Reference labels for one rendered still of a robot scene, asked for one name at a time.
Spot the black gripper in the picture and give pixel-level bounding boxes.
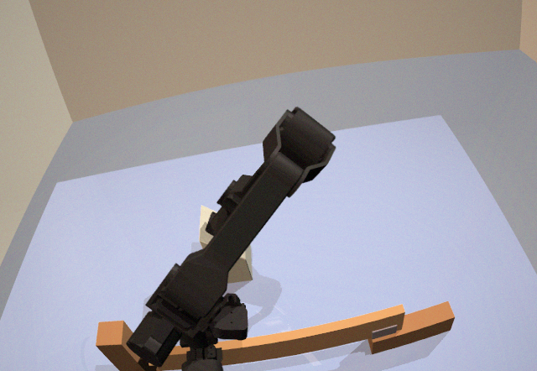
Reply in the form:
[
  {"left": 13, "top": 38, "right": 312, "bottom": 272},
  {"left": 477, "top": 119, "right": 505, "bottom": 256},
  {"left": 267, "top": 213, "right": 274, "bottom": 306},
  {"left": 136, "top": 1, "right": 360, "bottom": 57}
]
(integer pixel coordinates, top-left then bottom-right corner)
[{"left": 180, "top": 327, "right": 224, "bottom": 371}]

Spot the long wooden bed rail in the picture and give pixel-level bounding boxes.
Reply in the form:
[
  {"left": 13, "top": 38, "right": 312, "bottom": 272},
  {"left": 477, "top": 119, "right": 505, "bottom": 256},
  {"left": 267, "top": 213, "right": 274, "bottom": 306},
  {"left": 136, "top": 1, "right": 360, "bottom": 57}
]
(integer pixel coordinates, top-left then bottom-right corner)
[{"left": 158, "top": 304, "right": 405, "bottom": 371}]

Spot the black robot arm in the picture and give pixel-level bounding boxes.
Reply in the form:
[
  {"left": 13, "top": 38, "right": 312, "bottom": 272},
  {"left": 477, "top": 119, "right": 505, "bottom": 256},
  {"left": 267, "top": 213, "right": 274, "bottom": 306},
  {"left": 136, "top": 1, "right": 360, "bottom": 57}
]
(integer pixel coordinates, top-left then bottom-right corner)
[{"left": 126, "top": 107, "right": 336, "bottom": 367}]

